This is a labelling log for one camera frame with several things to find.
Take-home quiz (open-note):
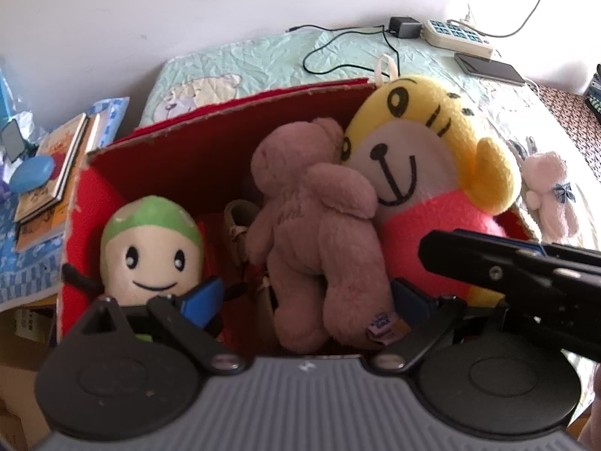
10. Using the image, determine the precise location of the black smartphone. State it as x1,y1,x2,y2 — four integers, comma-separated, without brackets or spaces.
453,53,525,86

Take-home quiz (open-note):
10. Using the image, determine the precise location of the cartoon print bed sheet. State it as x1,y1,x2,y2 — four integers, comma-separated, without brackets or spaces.
138,26,601,424

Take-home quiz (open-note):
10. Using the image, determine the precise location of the pile of cardboard boxes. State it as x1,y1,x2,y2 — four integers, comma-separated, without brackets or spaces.
0,307,64,451

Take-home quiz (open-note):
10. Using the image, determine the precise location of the yellow tiger plush toy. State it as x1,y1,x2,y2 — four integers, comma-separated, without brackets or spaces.
340,54,522,311

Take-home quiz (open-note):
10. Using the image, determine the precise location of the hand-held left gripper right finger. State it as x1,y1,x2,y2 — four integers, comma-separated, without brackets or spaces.
373,277,517,377

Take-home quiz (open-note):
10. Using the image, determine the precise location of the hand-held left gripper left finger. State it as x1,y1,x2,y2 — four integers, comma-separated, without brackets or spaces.
82,276,246,377

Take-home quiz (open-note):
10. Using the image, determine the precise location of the green bean plush toy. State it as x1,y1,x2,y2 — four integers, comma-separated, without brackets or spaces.
62,196,249,344

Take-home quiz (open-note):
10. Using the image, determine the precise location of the black cable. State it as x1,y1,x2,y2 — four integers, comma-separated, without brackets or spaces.
287,24,401,78

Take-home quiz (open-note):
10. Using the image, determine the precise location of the blue patterned cloth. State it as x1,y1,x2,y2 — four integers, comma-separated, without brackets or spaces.
0,97,131,304

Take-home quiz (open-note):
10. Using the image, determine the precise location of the small rectangular mirror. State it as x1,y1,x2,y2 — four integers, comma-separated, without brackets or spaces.
0,121,25,158

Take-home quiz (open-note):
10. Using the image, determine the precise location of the beige strapped toy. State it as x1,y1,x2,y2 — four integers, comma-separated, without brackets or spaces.
224,198,264,268

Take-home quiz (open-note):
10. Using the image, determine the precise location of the stack of books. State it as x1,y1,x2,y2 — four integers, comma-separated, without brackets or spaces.
14,113,104,253

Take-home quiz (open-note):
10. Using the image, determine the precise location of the blue glasses case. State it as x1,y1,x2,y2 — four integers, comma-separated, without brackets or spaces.
10,155,56,193

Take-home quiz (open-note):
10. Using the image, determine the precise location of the red cardboard box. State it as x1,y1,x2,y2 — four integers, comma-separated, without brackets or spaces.
56,77,541,358

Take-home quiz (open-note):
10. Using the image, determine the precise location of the white bunny plush blue bow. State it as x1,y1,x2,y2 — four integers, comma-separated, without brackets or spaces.
522,150,579,240

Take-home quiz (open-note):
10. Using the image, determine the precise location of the blue patterned booklet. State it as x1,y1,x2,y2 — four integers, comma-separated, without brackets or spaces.
89,97,131,148

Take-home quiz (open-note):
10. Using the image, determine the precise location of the pink teddy bear plush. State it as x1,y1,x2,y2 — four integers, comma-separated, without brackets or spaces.
246,117,400,353

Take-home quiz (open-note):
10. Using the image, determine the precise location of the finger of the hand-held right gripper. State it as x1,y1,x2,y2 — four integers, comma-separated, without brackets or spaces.
418,228,601,294
498,286,601,365

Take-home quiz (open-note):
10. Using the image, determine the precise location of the white power strip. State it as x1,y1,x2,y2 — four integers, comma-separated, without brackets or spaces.
420,19,496,59

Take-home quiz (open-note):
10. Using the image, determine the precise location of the illustrated hardcover book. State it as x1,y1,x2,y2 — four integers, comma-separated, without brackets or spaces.
14,112,91,224

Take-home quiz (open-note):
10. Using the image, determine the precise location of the black power adapter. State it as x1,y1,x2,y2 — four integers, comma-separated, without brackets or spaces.
389,16,422,39

